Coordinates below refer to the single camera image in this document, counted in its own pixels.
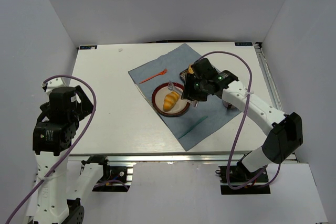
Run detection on blue label sticker right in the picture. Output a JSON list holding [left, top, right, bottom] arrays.
[[234, 41, 254, 47]]

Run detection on seeded bread slice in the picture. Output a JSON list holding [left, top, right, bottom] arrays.
[[187, 65, 194, 74]]

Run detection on lilac mug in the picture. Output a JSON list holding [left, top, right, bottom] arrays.
[[222, 100, 236, 110]]

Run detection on teal plastic knife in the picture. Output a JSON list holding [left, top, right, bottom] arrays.
[[177, 116, 208, 140]]

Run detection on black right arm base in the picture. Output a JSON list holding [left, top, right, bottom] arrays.
[[215, 166, 271, 195]]

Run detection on round red-rimmed plate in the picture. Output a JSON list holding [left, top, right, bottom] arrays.
[[152, 82, 190, 117]]

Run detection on blue label sticker left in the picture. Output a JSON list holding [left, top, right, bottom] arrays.
[[79, 45, 98, 50]]

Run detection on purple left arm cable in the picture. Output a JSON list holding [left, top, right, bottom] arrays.
[[5, 74, 131, 224]]

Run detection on striped bread roll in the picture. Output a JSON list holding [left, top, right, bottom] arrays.
[[163, 91, 180, 112]]

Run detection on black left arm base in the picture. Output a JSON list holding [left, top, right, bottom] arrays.
[[81, 155, 130, 192]]

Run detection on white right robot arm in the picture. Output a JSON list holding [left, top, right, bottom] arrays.
[[182, 58, 303, 174]]

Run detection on aluminium table edge rail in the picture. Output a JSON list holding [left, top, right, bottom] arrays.
[[69, 154, 298, 162]]

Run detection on dark patterned square plate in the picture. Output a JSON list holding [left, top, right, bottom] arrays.
[[180, 69, 188, 82]]

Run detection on blue-grey cloth placemat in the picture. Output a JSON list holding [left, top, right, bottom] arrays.
[[129, 44, 240, 151]]

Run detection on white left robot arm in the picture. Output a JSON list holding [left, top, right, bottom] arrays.
[[30, 75, 108, 223]]

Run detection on metal tongs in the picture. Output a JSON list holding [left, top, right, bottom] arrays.
[[167, 81, 198, 108]]

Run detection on blue label sticker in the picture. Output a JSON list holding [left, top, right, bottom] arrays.
[[79, 45, 98, 50], [234, 41, 254, 47]]

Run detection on orange plastic fork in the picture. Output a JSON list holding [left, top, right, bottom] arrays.
[[139, 68, 167, 84]]

